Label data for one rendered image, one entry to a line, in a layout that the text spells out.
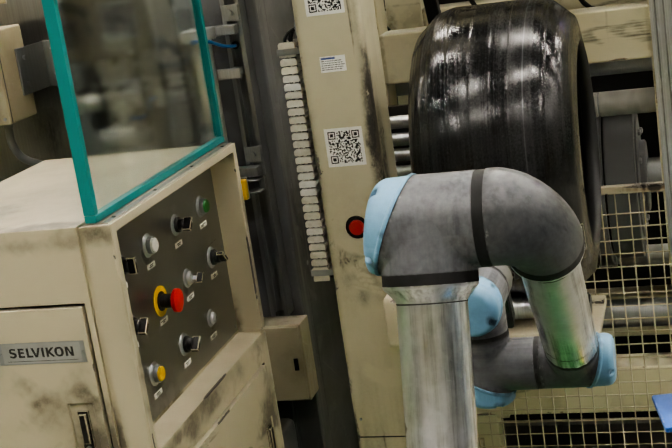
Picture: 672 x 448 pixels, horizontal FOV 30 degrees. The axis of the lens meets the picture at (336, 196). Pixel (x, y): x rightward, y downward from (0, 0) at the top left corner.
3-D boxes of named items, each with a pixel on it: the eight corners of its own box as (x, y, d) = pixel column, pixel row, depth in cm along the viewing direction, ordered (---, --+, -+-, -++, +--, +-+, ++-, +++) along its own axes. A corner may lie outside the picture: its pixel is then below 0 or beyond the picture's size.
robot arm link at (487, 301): (447, 345, 176) (440, 288, 174) (460, 318, 186) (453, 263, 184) (503, 343, 173) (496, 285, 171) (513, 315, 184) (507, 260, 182)
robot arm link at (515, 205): (577, 140, 143) (615, 334, 182) (482, 148, 146) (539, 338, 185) (580, 226, 137) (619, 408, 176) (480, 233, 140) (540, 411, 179)
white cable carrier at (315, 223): (313, 281, 249) (276, 43, 238) (320, 273, 253) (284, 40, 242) (334, 280, 247) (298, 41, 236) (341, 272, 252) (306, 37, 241)
